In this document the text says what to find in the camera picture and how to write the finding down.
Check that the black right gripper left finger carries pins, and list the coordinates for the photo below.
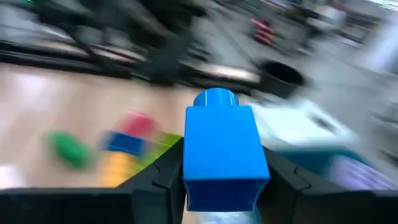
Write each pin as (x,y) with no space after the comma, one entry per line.
(93,205)

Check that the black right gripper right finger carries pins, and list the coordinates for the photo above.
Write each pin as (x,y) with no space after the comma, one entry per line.
(326,205)

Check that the yellow studded toy brick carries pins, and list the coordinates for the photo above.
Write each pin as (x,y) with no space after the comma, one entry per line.
(119,169)

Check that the small red toy brick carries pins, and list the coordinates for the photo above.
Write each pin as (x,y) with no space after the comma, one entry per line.
(138,124)

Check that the small blue single-stud brick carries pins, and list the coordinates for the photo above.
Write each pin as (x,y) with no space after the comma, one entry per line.
(225,146)

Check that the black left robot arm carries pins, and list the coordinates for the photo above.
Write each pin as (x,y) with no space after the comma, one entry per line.
(168,46)

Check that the purple foam die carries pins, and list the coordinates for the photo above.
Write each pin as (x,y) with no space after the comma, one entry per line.
(360,174)

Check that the dark blue plastic bin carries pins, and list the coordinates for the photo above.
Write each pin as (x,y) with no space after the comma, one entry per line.
(311,158)

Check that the short green toy brick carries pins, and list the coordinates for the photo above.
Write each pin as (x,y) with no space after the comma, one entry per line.
(70,149)

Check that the blue toy brick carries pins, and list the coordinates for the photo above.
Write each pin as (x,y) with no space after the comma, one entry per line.
(124,143)

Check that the white plastic bin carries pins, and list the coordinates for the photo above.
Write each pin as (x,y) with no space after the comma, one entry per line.
(295,124)

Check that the lime green toy brick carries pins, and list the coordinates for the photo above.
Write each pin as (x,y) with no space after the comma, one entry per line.
(161,146)

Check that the black cup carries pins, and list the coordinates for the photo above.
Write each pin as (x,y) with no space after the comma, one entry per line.
(280,79)

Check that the black table frame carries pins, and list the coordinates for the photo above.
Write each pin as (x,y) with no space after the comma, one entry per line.
(77,57)

